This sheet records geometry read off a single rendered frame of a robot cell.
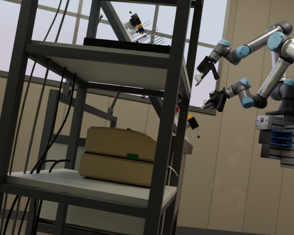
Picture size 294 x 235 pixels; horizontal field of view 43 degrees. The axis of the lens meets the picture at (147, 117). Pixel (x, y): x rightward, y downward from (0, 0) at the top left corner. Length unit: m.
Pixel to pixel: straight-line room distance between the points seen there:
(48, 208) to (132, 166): 0.59
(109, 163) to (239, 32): 3.12
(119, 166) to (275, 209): 3.21
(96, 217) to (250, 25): 3.11
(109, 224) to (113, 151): 0.47
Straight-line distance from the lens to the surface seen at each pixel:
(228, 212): 4.08
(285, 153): 2.49
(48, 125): 1.75
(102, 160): 1.31
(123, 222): 1.66
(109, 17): 1.93
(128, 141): 1.29
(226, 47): 2.60
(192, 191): 3.88
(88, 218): 1.70
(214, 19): 4.10
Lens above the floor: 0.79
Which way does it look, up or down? 5 degrees up
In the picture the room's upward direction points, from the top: 8 degrees clockwise
